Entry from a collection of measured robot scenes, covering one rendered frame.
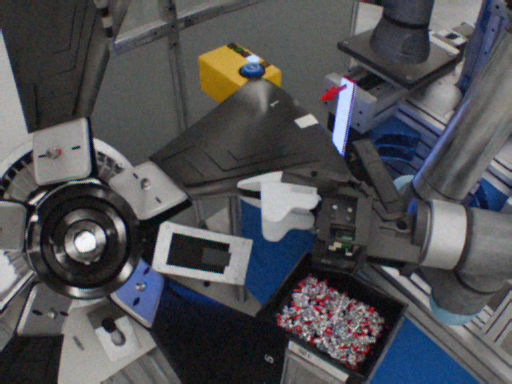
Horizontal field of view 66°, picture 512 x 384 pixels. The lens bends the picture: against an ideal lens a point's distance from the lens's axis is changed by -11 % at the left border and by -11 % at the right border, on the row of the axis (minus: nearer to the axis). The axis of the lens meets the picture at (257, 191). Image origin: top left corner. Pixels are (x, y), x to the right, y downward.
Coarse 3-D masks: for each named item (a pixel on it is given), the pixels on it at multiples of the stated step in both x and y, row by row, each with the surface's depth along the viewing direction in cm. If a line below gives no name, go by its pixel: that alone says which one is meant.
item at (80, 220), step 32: (32, 192) 48; (64, 192) 40; (96, 192) 41; (32, 224) 38; (64, 224) 40; (96, 224) 42; (128, 224) 43; (32, 256) 38; (64, 256) 40; (96, 256) 42; (128, 256) 43; (64, 288) 40; (96, 288) 41
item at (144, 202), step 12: (144, 168) 53; (156, 168) 53; (120, 180) 51; (132, 180) 51; (156, 180) 51; (168, 180) 51; (120, 192) 49; (132, 192) 49; (144, 192) 49; (156, 192) 49; (168, 192) 49; (180, 192) 49; (132, 204) 48; (144, 204) 48; (156, 204) 48; (168, 204) 48; (144, 216) 46
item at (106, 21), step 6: (102, 12) 33; (108, 12) 33; (102, 18) 33; (108, 18) 33; (102, 24) 34; (108, 24) 34; (108, 30) 34; (108, 36) 35; (108, 42) 35; (114, 42) 36; (108, 48) 36; (114, 48) 36; (114, 54) 36
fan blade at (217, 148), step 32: (256, 96) 62; (288, 96) 63; (192, 128) 58; (224, 128) 58; (256, 128) 58; (288, 128) 59; (320, 128) 61; (160, 160) 53; (192, 160) 53; (224, 160) 53; (256, 160) 54; (288, 160) 55; (320, 160) 57; (192, 192) 49; (224, 192) 50; (256, 192) 51
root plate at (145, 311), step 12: (144, 264) 53; (132, 276) 50; (144, 276) 52; (156, 276) 54; (120, 288) 47; (132, 288) 49; (156, 288) 52; (120, 300) 46; (132, 300) 48; (144, 300) 49; (156, 300) 51; (132, 312) 46; (144, 312) 48; (144, 324) 47
